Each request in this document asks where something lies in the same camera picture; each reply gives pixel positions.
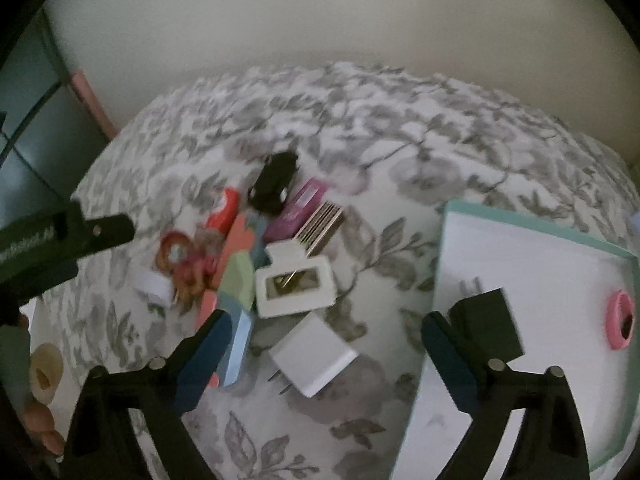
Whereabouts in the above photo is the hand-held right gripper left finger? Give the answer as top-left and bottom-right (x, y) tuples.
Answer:
(60, 309), (233, 480)

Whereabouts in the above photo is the white charger plug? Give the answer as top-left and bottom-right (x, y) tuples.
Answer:
(267, 312), (358, 398)

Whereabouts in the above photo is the floral grey white bed sheet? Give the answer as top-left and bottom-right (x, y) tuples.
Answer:
(42, 62), (640, 480)

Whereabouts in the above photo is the white hair claw clip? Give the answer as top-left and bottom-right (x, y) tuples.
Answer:
(255, 241), (337, 319)

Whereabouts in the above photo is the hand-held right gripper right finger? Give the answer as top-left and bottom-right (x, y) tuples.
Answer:
(421, 311), (592, 480)

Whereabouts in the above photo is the coral flat card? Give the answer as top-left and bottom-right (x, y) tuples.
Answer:
(196, 287), (223, 390)

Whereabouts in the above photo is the person's left hand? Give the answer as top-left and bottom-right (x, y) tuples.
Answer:
(22, 399), (67, 460)

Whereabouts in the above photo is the green foam piece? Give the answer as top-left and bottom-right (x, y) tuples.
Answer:
(217, 251), (257, 311)

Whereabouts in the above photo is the dark teal cabinet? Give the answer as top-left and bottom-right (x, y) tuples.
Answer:
(0, 10), (118, 241)

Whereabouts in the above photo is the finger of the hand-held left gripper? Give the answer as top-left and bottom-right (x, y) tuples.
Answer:
(80, 213), (137, 259)

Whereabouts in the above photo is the small white cloth piece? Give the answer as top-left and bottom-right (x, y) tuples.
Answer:
(132, 270), (173, 306)

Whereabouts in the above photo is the red tube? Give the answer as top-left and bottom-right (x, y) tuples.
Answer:
(206, 187), (242, 233)

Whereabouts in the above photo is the teal rimmed white tray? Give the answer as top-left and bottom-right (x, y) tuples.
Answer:
(392, 199), (640, 480)

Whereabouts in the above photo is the black charger adapter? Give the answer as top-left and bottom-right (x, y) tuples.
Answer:
(447, 287), (526, 363)

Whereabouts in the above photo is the cream tape roll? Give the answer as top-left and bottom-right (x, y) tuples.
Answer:
(29, 342), (65, 403)

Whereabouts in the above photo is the pink watch band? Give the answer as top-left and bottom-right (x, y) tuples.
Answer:
(605, 290), (637, 352)

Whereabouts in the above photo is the pink small box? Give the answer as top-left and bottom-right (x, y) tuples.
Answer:
(262, 177), (330, 242)

